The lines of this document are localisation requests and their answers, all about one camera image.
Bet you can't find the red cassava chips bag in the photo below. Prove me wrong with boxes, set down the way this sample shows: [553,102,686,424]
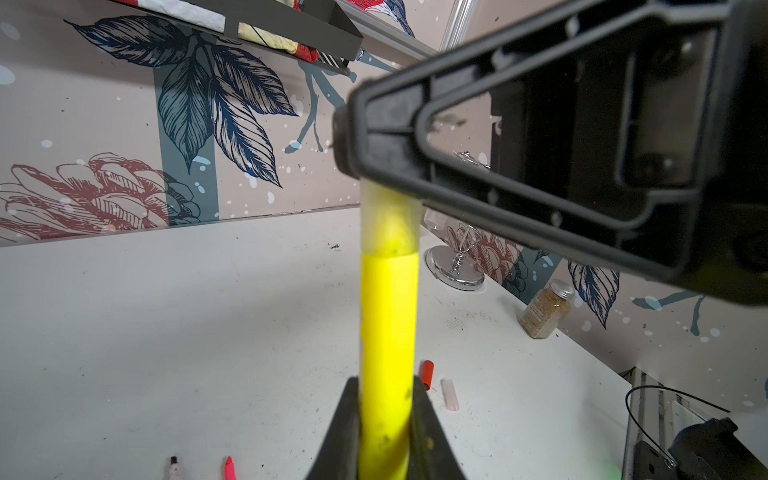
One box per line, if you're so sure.
[113,0,322,64]

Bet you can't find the chrome spiral glass holder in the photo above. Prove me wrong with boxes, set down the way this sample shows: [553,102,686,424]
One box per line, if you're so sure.
[423,151,490,292]

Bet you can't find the glass spice jar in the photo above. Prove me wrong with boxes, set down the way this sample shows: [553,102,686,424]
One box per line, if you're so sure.
[519,279,575,339]

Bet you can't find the pink highlighter pen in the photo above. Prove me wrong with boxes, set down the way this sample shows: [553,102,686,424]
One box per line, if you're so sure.
[224,456,237,480]

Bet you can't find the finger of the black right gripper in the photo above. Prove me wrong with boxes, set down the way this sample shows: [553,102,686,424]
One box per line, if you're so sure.
[331,0,739,283]

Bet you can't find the red pen cap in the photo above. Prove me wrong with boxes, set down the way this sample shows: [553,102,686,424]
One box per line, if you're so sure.
[419,360,434,391]

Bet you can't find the clear translucent pen cap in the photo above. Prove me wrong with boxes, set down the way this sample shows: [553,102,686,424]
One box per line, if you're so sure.
[360,179,422,258]

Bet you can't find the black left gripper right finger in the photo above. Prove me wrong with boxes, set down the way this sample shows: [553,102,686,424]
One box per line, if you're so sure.
[409,376,465,480]

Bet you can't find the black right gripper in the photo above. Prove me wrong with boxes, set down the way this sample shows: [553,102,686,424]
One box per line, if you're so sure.
[491,1,767,305]

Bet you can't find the white marker pen red end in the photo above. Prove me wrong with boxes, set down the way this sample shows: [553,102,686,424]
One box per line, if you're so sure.
[167,456,184,480]

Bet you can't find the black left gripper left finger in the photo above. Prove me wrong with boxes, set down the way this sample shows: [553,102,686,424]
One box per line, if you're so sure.
[305,377,360,480]

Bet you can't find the pale pink pen cap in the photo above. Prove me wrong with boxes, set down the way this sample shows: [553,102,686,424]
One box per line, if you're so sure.
[440,378,460,412]

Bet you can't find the aluminium frame crossbar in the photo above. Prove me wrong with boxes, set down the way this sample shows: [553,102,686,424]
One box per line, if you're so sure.
[337,1,438,66]

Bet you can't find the yellow highlighter pen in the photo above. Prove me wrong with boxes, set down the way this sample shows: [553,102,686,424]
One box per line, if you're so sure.
[358,251,419,479]

